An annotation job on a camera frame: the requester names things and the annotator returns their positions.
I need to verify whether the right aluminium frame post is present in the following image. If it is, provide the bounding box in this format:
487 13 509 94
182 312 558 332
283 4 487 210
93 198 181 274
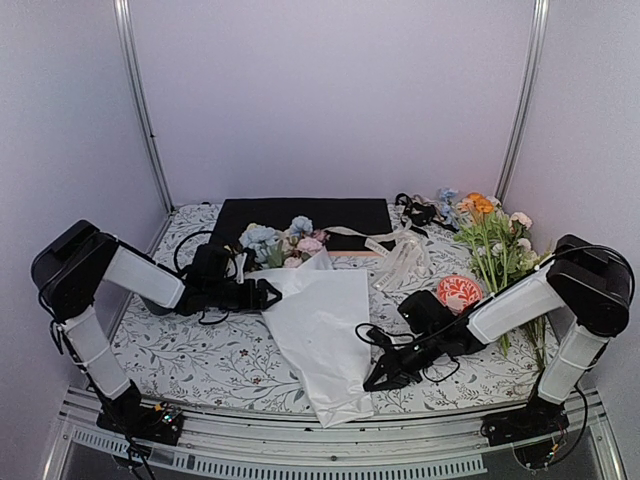
495 0 550 202

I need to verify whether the red white patterned bowl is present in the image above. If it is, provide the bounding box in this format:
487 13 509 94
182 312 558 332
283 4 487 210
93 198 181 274
436 275 484 314

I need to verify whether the white wrapping paper sheet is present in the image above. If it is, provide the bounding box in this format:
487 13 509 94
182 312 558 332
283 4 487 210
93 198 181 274
249 250 374 428

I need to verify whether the left aluminium frame post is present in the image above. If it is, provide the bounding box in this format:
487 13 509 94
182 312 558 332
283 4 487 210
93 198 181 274
113 0 175 214

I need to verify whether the pile of fake flowers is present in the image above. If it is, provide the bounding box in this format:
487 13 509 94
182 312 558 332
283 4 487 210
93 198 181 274
437 187 556 374

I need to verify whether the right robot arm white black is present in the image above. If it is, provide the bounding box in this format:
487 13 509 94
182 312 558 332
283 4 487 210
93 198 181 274
361 234 635 436

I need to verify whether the aluminium frame post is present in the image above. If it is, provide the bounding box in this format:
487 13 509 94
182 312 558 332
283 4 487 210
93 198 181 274
113 0 175 214
495 0 550 202

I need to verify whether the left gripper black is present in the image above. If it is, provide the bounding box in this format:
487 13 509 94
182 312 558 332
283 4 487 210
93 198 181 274
206 278 282 312

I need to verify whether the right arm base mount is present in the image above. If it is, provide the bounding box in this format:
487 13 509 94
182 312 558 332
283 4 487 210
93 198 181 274
480 394 569 470

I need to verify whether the cream printed ribbon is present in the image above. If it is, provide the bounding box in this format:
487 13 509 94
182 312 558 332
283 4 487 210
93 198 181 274
326 220 431 292

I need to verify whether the aluminium front rail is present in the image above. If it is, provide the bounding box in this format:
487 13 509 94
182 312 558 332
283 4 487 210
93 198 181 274
43 388 629 479

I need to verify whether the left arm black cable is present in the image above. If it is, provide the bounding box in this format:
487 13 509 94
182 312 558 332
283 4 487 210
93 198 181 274
173 229 239 326

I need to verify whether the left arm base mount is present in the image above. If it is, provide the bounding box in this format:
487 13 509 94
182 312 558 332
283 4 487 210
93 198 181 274
96 382 184 446

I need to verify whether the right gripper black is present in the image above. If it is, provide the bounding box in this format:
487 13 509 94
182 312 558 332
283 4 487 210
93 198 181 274
364 330 443 394

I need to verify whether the pile of ribbons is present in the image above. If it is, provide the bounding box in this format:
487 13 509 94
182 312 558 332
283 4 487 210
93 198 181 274
394 193 456 238

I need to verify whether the bouquet of fake flowers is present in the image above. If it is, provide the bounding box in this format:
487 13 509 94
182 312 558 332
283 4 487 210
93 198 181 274
239 215 331 270

